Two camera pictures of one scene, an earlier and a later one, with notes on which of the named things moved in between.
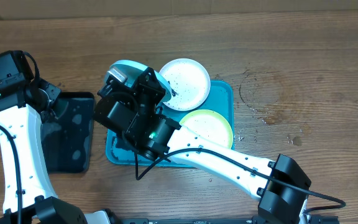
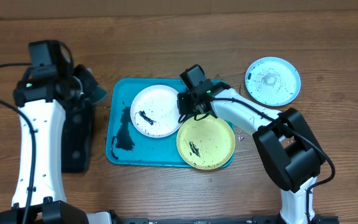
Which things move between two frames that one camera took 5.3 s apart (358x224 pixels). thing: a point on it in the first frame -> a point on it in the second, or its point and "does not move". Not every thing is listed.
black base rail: (310, 219) does not move
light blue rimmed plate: (131, 70) -> (273, 81)
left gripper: (55, 92) -> (89, 82)
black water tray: (68, 140) does not move
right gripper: (149, 84) -> (188, 109)
